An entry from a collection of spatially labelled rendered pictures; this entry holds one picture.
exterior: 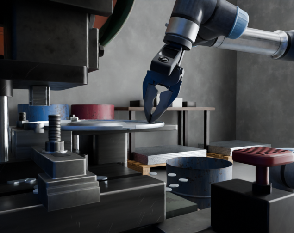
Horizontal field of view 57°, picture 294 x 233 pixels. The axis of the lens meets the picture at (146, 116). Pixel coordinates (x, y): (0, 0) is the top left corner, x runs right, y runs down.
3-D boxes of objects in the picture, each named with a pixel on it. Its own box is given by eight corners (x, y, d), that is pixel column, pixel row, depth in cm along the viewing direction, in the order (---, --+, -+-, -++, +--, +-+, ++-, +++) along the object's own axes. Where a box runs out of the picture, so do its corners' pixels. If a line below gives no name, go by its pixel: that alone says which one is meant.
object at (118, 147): (147, 169, 74) (147, 120, 74) (179, 180, 62) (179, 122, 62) (53, 182, 61) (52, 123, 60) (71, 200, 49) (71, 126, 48)
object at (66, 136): (52, 144, 61) (52, 124, 61) (71, 154, 48) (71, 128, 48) (7, 148, 56) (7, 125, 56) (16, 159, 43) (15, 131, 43)
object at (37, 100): (45, 106, 55) (45, 88, 55) (51, 106, 51) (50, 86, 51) (28, 106, 53) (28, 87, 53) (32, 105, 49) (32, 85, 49)
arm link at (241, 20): (226, 21, 78) (195, 5, 74) (255, 8, 68) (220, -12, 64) (219, 46, 77) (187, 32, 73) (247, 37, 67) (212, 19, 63)
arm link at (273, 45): (291, 37, 102) (177, 16, 84) (319, 29, 92) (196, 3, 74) (290, 67, 103) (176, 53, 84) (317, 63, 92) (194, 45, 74)
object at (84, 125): (15, 124, 63) (15, 121, 63) (124, 121, 78) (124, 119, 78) (40, 133, 38) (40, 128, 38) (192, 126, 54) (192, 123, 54)
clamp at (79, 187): (62, 173, 46) (61, 113, 46) (100, 201, 32) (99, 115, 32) (24, 178, 43) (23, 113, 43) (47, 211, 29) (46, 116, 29)
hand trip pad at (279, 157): (258, 195, 41) (258, 145, 41) (298, 207, 36) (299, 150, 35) (226, 204, 37) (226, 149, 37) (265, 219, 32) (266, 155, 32)
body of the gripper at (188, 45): (178, 93, 71) (193, 49, 70) (175, 91, 63) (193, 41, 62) (151, 84, 73) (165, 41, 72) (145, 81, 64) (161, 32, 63)
